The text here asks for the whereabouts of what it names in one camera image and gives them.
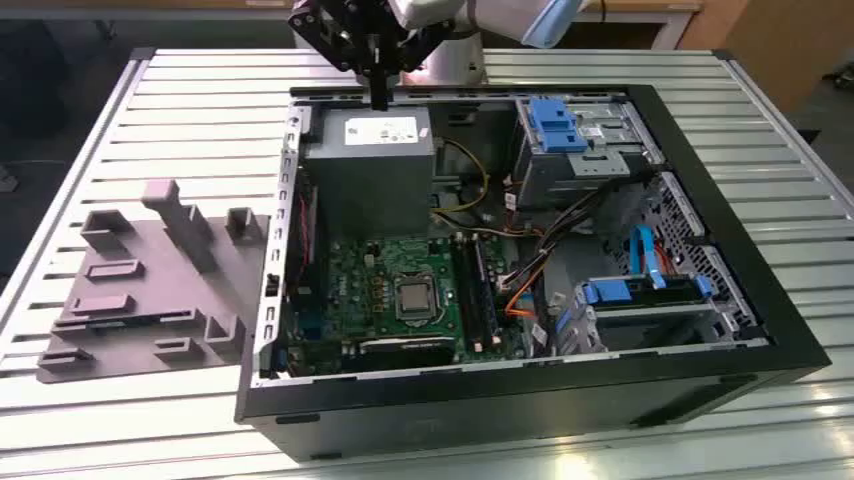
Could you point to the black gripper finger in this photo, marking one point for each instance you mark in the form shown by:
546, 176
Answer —
414, 50
327, 45

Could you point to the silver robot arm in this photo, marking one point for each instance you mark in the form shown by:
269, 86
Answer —
457, 62

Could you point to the black RAM slot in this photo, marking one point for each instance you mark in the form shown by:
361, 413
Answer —
459, 290

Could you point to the grey power supply unit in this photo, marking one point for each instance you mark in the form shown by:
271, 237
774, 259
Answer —
367, 175

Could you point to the blue drive latch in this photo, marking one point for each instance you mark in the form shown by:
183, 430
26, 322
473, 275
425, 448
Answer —
557, 125

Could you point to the wood-topped white desk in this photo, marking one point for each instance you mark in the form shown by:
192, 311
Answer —
641, 14

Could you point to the metal drive cage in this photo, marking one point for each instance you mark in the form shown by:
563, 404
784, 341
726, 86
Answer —
587, 170

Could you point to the silver CPU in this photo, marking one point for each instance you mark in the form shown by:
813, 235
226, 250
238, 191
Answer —
415, 298

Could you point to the grey parts rack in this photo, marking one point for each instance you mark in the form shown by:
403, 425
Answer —
167, 280

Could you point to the CPU socket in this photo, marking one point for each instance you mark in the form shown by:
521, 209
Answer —
417, 319

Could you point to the green motherboard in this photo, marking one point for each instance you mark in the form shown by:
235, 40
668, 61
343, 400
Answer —
354, 320

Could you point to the grey stand foot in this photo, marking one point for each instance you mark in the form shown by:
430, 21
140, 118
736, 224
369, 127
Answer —
6, 180

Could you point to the wooden cabinet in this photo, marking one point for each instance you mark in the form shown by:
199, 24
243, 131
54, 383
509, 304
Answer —
788, 50

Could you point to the blue board connector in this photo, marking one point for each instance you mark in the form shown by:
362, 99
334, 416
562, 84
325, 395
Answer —
310, 325

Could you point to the hard disk in blue carrier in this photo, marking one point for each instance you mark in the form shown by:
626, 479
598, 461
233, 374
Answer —
607, 291

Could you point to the black graphics card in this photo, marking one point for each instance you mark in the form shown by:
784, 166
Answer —
401, 352

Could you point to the metal disk bay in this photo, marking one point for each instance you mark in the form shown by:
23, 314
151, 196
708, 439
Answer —
668, 311

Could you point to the black PC case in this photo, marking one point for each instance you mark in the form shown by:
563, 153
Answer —
467, 415

